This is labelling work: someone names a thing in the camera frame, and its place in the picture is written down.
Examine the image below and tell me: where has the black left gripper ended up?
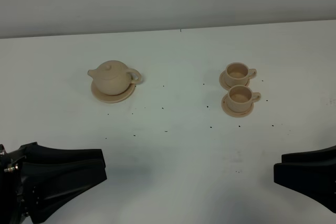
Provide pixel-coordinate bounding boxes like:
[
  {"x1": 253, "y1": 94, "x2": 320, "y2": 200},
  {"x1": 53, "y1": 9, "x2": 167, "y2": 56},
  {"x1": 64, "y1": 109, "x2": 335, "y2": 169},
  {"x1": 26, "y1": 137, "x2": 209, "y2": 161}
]
[{"x1": 1, "y1": 142, "x2": 107, "y2": 223}]

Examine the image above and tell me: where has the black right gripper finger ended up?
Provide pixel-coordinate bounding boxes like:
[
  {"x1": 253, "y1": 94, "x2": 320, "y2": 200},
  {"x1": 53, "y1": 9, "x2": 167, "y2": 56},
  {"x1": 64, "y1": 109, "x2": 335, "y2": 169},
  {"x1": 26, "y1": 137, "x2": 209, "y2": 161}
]
[
  {"x1": 274, "y1": 162, "x2": 335, "y2": 213},
  {"x1": 281, "y1": 146, "x2": 335, "y2": 165}
]

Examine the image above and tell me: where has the beige ceramic teapot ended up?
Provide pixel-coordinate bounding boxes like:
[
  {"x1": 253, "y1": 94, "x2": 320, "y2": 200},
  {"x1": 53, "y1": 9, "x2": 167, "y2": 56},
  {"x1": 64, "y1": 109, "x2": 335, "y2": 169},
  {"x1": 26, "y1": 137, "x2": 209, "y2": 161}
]
[{"x1": 88, "y1": 60, "x2": 142, "y2": 95}]

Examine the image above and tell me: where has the beige teapot saucer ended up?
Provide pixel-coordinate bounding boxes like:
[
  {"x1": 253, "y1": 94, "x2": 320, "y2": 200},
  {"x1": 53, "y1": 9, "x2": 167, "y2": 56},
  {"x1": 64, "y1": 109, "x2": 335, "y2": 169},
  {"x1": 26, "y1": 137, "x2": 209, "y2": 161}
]
[{"x1": 91, "y1": 82, "x2": 136, "y2": 103}]

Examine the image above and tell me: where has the near beige teacup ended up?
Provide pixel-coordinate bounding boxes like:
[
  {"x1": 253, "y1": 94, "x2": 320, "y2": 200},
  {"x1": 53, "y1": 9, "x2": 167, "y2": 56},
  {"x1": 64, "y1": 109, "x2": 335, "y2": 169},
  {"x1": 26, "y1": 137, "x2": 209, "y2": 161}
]
[{"x1": 227, "y1": 85, "x2": 261, "y2": 112}]

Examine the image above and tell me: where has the beige teacup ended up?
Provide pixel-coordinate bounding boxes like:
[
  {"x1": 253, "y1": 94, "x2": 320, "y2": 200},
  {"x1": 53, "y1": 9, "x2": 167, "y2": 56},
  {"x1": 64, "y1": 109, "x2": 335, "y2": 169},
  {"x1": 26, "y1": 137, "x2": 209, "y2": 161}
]
[
  {"x1": 227, "y1": 85, "x2": 261, "y2": 112},
  {"x1": 224, "y1": 62, "x2": 257, "y2": 87}
]

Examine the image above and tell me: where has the near beige cup saucer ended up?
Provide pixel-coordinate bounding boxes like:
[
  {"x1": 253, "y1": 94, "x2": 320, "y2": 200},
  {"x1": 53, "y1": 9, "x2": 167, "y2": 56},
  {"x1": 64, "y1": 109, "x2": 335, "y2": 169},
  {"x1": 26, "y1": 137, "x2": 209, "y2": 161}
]
[{"x1": 221, "y1": 94, "x2": 254, "y2": 118}]

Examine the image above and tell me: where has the beige cup saucer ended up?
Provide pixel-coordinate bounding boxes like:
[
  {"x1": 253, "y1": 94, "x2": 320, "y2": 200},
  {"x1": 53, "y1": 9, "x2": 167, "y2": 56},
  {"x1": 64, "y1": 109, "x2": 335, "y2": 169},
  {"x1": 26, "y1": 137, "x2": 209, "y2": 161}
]
[
  {"x1": 221, "y1": 94, "x2": 254, "y2": 118},
  {"x1": 219, "y1": 70, "x2": 250, "y2": 90}
]

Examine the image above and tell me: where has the far beige teacup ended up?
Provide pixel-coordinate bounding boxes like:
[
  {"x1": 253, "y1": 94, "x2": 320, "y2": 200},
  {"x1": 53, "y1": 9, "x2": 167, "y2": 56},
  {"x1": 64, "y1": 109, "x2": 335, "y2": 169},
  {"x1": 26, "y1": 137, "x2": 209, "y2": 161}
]
[{"x1": 224, "y1": 62, "x2": 257, "y2": 87}]

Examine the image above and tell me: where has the far beige cup saucer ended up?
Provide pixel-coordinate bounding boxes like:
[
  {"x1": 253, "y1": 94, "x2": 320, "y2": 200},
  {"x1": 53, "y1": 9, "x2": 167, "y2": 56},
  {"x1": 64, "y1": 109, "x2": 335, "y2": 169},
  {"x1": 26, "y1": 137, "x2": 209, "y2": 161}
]
[{"x1": 219, "y1": 70, "x2": 250, "y2": 90}]

